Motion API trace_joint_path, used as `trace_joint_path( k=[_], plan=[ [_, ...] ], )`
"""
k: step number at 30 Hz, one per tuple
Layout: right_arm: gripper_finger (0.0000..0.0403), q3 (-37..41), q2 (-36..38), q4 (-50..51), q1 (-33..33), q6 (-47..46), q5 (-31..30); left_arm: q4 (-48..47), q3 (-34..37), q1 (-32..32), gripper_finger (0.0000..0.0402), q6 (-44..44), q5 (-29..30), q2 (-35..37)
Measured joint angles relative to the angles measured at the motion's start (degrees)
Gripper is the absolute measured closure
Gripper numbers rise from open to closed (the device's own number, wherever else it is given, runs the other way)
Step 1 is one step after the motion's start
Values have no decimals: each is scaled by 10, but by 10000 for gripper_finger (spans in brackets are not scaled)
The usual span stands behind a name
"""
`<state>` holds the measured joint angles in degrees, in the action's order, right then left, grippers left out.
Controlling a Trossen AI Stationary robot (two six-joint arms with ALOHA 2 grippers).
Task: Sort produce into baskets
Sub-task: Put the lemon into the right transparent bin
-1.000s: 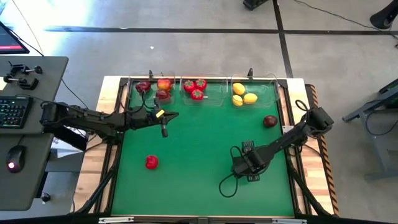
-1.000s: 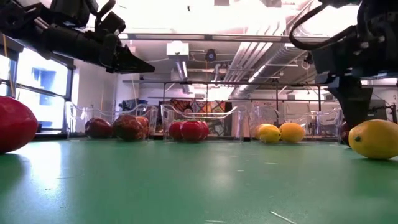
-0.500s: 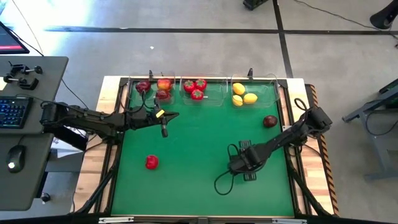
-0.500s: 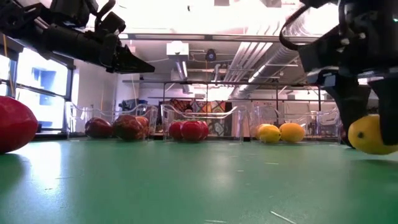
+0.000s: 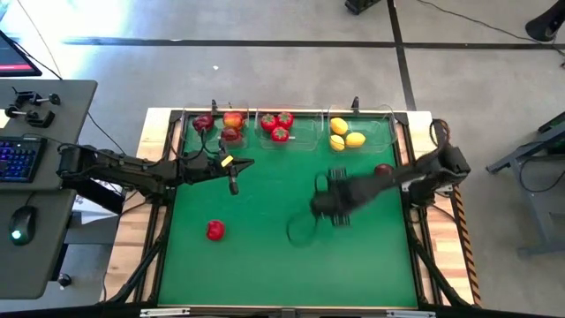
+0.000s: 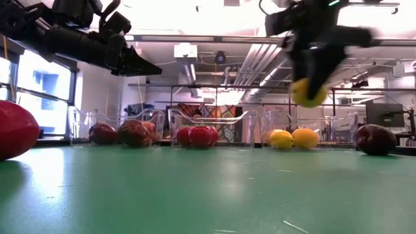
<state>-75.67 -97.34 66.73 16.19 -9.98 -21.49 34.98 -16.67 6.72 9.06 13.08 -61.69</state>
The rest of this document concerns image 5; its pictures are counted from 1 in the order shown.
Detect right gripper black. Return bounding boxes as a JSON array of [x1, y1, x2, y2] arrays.
[[311, 167, 383, 228]]

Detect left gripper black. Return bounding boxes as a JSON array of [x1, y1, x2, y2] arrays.
[[178, 150, 256, 195]]

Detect red and yellow apple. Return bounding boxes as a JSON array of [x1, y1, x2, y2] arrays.
[[222, 110, 245, 131]]

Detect orange-yellow lemon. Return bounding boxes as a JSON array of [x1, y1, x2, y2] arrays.
[[329, 117, 350, 136], [344, 131, 367, 149]]

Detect red strawberry toy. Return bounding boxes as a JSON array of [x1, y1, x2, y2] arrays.
[[276, 110, 295, 130]]

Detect clear plastic bin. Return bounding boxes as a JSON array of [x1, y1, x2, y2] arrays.
[[185, 112, 249, 152], [256, 110, 326, 152], [328, 105, 405, 154]]

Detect green table mat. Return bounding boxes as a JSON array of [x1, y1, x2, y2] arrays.
[[157, 115, 418, 308]]

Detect yellow black hazard strip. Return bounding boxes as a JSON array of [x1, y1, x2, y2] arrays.
[[434, 118, 482, 306]]

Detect grey desk top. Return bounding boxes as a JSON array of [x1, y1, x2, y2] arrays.
[[0, 79, 98, 192], [0, 189, 77, 300]]

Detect black floor box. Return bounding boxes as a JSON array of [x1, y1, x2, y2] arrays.
[[343, 0, 381, 16]]

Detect black screw clamp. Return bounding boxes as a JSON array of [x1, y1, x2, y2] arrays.
[[11, 87, 62, 110], [4, 105, 57, 129]]

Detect grey metal stand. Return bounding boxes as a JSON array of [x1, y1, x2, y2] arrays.
[[485, 110, 565, 256]]

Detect black backlit keyboard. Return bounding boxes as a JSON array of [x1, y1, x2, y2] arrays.
[[0, 135, 49, 184]]

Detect black computer mouse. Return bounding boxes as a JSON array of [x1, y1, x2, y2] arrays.
[[8, 205, 38, 247]]

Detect black desk monitor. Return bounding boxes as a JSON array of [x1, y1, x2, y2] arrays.
[[0, 29, 43, 79]]

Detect black chair base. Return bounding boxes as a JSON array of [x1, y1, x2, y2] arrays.
[[524, 0, 565, 43]]

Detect black aluminium table frame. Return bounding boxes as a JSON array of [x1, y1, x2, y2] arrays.
[[103, 108, 473, 310]]

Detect silver metal bracket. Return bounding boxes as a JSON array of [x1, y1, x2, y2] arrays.
[[139, 307, 191, 318], [386, 309, 436, 318]]

